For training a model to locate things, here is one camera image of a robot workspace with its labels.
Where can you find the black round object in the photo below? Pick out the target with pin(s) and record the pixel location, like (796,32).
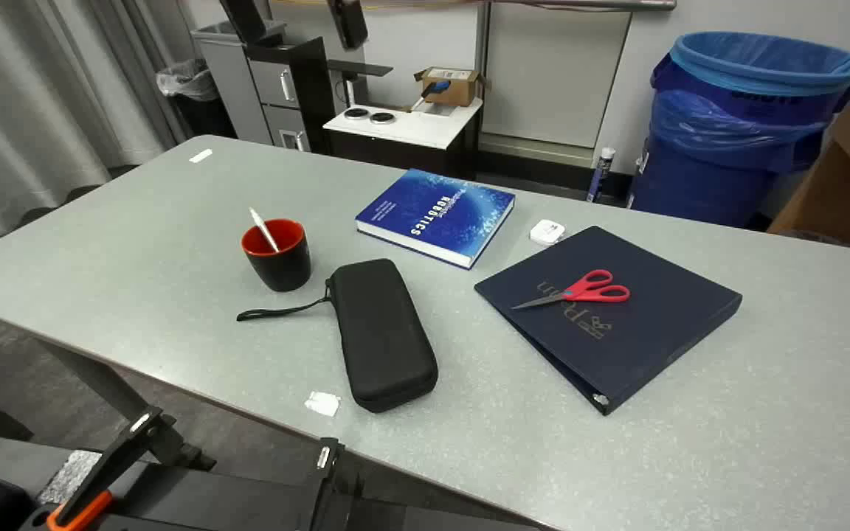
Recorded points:
(354,112)
(385,116)

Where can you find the spray bottle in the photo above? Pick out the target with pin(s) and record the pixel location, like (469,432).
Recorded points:
(599,177)

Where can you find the white paper scrap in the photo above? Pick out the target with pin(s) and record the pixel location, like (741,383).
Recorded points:
(323,404)

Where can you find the black mug red inside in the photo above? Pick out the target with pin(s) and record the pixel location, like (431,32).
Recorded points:
(285,268)

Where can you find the clear pen white cap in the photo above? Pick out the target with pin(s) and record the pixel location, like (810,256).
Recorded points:
(264,227)

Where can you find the clear plastic bag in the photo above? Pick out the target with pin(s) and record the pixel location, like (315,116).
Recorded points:
(188,81)

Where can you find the black equipment base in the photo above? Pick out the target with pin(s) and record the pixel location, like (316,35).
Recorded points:
(250,501)

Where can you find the small white square object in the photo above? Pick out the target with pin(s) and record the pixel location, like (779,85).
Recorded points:
(548,230)

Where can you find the cardboard box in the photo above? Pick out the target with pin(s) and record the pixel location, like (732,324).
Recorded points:
(449,90)

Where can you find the white tape label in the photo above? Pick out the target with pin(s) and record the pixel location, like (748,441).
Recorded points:
(202,153)

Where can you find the grey drawer cabinet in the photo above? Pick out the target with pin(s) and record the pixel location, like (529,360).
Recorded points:
(273,90)

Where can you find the dark blue trash bin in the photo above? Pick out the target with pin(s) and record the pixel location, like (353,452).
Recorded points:
(710,163)

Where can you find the black hanging object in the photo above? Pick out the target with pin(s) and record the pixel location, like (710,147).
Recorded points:
(245,17)
(348,22)

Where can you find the grey curtain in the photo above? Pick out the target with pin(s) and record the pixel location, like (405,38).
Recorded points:
(50,98)

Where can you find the navy blue binder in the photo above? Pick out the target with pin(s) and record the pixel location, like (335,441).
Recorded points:
(647,339)

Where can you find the white top side table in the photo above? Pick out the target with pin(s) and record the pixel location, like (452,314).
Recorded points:
(412,128)

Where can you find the white wall panel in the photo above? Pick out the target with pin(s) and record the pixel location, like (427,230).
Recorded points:
(554,78)

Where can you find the bin with light blue liner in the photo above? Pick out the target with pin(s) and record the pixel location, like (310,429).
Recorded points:
(765,59)

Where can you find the blue Probabilistic Robotics book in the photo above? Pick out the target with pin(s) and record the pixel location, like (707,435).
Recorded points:
(434,211)

